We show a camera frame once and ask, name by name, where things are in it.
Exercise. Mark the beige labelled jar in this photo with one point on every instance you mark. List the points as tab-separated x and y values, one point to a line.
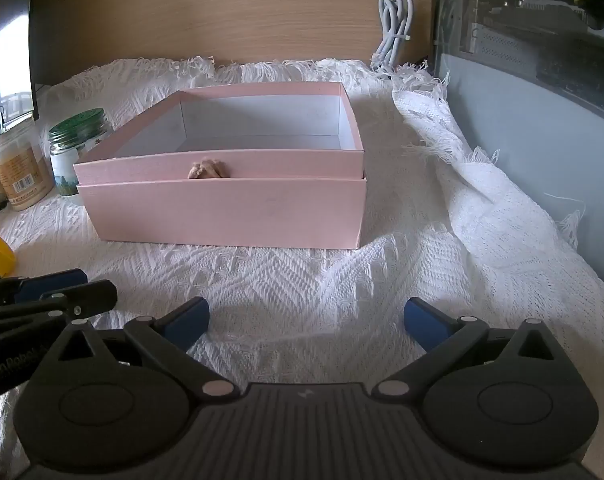
19	165

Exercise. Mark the glass-sided computer case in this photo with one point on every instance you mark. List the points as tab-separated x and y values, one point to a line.
506	105

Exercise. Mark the pink cardboard box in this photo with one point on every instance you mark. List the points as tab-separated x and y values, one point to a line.
217	165

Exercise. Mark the white knitted blanket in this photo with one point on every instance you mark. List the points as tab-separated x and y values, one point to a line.
292	280

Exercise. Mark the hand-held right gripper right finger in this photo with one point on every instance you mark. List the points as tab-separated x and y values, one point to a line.
424	324

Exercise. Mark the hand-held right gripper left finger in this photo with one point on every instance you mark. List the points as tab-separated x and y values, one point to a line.
184	324

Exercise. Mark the green-lidded glass jar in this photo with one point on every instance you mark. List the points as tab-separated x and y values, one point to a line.
74	145

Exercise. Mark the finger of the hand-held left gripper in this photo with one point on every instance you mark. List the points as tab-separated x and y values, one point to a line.
52	282
89	295

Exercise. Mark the wooden back panel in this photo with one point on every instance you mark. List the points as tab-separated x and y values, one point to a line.
232	10

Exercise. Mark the beige ribbon knot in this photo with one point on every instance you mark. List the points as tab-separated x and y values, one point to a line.
208	168

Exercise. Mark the dark monitor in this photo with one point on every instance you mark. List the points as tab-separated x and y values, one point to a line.
7	35

